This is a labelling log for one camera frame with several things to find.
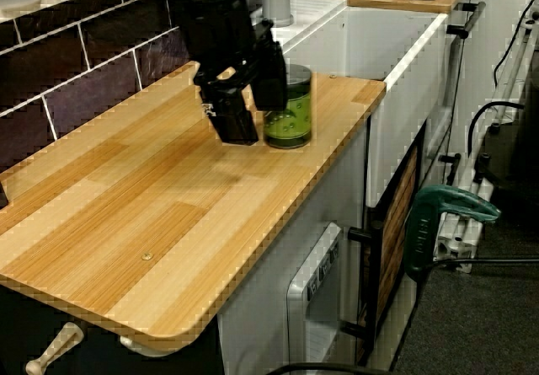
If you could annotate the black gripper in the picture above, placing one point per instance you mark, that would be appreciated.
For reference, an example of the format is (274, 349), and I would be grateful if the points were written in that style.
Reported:
(223, 33)

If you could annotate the green can grey lid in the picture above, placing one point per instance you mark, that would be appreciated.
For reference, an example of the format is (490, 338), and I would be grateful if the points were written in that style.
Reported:
(299, 114)

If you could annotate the white toy sink unit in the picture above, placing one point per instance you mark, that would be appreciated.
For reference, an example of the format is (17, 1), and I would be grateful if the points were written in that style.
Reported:
(379, 46)

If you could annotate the white counter cabinet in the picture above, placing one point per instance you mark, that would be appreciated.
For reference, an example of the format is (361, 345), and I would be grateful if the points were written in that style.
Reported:
(261, 286)

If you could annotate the grey dispenser panel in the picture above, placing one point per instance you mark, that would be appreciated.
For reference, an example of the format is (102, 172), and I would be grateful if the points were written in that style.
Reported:
(295, 299)

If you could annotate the green clamp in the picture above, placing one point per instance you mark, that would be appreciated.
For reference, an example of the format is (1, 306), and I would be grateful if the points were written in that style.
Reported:
(421, 231)

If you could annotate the white stove cabinet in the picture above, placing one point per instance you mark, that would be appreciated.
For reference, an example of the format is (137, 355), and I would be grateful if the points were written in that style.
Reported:
(476, 76)

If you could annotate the black upright panel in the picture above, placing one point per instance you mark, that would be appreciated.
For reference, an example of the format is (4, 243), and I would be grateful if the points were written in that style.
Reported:
(3, 196)

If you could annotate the dark drawer cabinet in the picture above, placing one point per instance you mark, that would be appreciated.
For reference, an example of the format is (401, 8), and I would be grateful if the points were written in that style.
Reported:
(105, 362)

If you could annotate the cream drawer knob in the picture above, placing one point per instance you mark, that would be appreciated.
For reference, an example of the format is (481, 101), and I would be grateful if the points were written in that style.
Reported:
(54, 349)

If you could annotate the black frame slatted door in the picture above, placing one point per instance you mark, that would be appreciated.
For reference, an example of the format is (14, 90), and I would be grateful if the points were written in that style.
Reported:
(396, 223)

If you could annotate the aluminium frame rail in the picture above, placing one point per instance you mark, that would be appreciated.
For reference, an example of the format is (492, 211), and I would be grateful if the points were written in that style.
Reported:
(463, 231)

